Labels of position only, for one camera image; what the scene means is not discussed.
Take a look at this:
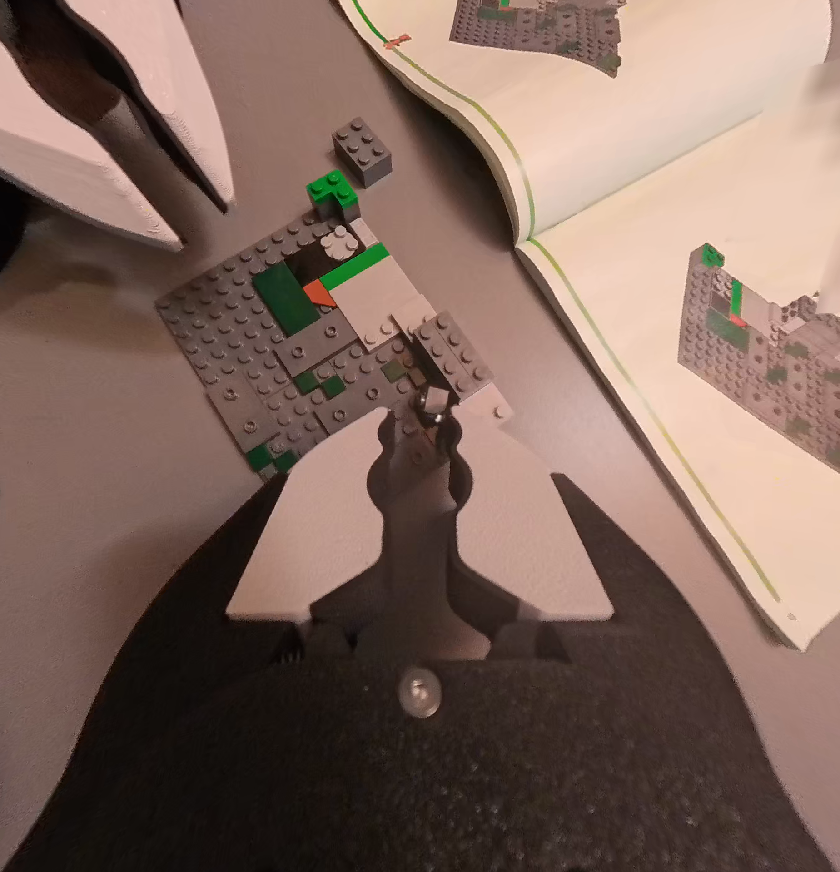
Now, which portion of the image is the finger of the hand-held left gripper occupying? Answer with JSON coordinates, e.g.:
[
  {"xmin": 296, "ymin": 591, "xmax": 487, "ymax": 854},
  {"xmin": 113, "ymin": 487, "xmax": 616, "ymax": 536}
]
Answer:
[
  {"xmin": 0, "ymin": 26, "xmax": 186, "ymax": 253},
  {"xmin": 55, "ymin": 0, "xmax": 235, "ymax": 216}
]

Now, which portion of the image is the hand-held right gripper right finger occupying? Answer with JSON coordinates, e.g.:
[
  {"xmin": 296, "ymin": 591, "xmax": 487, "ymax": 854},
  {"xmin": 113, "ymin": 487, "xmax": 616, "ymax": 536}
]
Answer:
[{"xmin": 449, "ymin": 407, "xmax": 616, "ymax": 625}]

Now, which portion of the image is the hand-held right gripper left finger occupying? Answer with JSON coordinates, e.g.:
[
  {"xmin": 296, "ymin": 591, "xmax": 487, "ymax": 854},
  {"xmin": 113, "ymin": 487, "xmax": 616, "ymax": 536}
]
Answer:
[{"xmin": 225, "ymin": 404, "xmax": 393, "ymax": 625}]

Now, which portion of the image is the small grey toy brick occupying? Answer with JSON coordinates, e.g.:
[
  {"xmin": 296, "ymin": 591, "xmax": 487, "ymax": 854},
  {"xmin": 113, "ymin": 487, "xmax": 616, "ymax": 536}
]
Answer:
[{"xmin": 408, "ymin": 383, "xmax": 456, "ymax": 430}]

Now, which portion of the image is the grey toy brick baseplate model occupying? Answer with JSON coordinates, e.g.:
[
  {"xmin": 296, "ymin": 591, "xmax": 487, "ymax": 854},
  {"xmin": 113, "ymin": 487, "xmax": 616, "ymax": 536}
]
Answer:
[{"xmin": 155, "ymin": 169, "xmax": 514, "ymax": 482}]

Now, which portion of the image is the loose dark grey toy brick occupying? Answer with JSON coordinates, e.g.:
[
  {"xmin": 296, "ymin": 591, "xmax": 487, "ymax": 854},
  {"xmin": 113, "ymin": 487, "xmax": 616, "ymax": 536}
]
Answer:
[{"xmin": 330, "ymin": 117, "xmax": 393, "ymax": 190}]

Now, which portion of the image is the open instruction booklet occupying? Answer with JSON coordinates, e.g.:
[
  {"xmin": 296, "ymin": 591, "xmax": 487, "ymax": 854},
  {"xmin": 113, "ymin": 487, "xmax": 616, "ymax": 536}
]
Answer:
[{"xmin": 336, "ymin": 0, "xmax": 840, "ymax": 652}]

